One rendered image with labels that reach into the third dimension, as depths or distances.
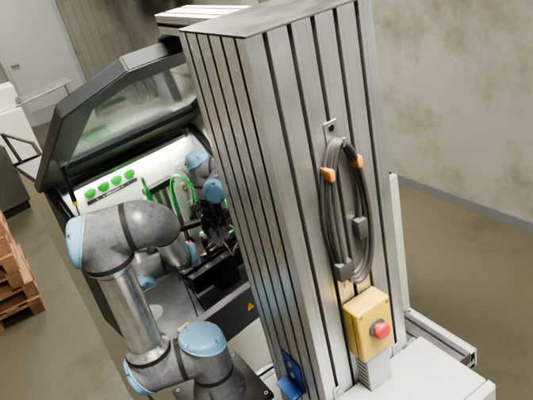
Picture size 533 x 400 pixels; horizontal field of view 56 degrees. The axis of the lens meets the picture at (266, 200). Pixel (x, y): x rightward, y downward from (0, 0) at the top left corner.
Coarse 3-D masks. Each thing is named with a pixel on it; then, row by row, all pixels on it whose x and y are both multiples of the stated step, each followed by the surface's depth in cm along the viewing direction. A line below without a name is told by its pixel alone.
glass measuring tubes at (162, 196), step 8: (168, 176) 222; (152, 184) 219; (160, 184) 218; (168, 184) 221; (144, 192) 215; (152, 192) 216; (160, 192) 222; (168, 192) 225; (160, 200) 221; (168, 200) 223; (176, 200) 226; (192, 240) 237
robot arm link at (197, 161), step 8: (192, 152) 162; (200, 152) 161; (192, 160) 159; (200, 160) 159; (208, 160) 160; (192, 168) 160; (200, 168) 160; (208, 168) 159; (192, 176) 162; (200, 176) 161; (208, 176) 161; (192, 184) 165; (200, 184) 163
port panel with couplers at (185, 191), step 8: (184, 152) 226; (176, 160) 225; (184, 160) 227; (176, 168) 225; (184, 168) 228; (184, 176) 229; (184, 184) 230; (184, 192) 232; (184, 200) 233; (192, 200) 235
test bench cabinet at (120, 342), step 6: (108, 324) 224; (114, 330) 219; (114, 336) 226; (120, 336) 215; (120, 342) 223; (120, 348) 231; (126, 348) 218; (162, 390) 202; (168, 390) 193; (144, 396) 242; (150, 396) 228; (156, 396) 218; (162, 396) 208; (168, 396) 198
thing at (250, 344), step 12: (252, 324) 204; (240, 336) 201; (252, 336) 206; (264, 336) 210; (228, 348) 198; (240, 348) 203; (252, 348) 208; (264, 348) 212; (252, 360) 209; (264, 360) 214; (180, 384) 186
